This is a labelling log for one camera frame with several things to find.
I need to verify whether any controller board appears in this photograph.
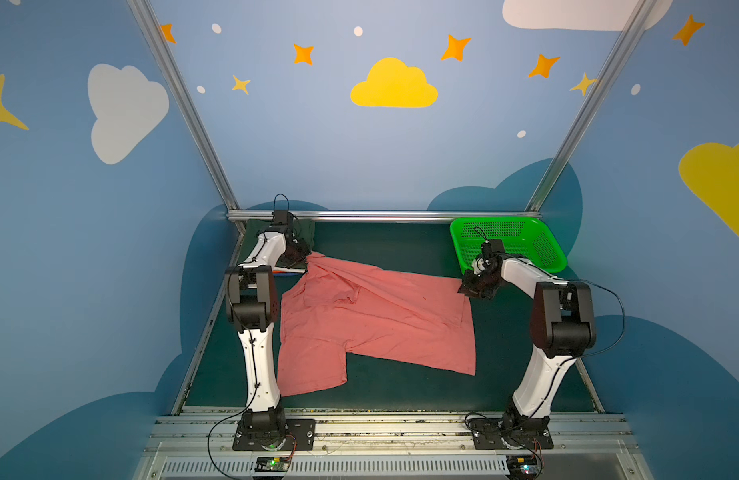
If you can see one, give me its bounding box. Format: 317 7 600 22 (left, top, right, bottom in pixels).
255 457 291 473
507 456 541 479

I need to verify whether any right aluminium frame post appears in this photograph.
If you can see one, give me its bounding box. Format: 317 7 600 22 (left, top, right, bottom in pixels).
525 0 657 215

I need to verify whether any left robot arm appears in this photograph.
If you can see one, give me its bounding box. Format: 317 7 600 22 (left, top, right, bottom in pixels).
226 210 310 448

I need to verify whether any green plastic basket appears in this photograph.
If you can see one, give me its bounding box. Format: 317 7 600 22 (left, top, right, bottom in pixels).
449 216 567 273

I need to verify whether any left controller board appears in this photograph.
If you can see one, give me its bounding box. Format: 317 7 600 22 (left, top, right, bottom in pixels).
255 457 291 473

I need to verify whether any aluminium frame post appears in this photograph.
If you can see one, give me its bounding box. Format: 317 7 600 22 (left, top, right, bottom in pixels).
127 0 239 210
525 0 657 215

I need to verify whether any folded white t-shirt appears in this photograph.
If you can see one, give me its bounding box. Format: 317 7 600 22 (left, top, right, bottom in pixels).
273 268 307 275

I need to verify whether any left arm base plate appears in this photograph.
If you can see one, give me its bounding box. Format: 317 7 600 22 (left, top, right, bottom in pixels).
232 419 316 452

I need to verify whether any aluminium front rail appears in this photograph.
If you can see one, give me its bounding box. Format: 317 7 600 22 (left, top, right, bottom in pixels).
134 407 653 479

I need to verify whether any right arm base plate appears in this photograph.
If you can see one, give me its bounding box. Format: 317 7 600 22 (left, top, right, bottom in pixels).
465 416 555 450

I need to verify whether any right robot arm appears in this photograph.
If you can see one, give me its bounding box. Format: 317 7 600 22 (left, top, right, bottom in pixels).
459 239 597 446

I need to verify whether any right controller board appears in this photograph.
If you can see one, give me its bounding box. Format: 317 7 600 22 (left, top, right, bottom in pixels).
507 456 541 479

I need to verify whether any left aluminium frame post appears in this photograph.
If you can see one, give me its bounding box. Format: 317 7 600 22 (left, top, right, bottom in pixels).
127 0 239 210

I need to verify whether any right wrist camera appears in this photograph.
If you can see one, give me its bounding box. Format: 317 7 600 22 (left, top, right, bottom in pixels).
471 254 493 276

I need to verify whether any rear aluminium frame bar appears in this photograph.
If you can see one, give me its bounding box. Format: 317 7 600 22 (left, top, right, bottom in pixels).
226 209 541 223

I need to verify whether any pink red t-shirt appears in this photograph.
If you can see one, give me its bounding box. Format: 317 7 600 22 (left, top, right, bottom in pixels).
277 253 477 397

